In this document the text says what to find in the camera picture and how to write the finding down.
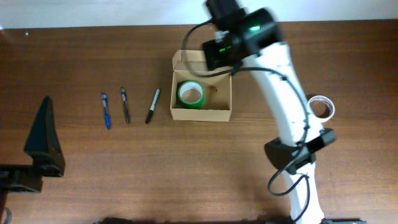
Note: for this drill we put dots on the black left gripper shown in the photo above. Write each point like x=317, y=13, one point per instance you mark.
x=23, y=172

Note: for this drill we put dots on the green tape roll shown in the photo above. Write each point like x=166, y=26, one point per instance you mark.
x=191, y=95

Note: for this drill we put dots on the white tape roll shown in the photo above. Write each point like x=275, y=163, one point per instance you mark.
x=323, y=108

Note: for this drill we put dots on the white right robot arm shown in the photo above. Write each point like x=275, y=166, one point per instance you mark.
x=252, y=42

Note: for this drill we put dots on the open cardboard box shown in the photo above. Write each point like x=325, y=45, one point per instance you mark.
x=218, y=90

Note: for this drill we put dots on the blue pen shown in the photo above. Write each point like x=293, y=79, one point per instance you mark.
x=104, y=101

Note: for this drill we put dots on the black pen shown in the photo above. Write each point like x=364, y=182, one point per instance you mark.
x=124, y=99

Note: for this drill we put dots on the black marker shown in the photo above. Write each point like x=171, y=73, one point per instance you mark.
x=153, y=105

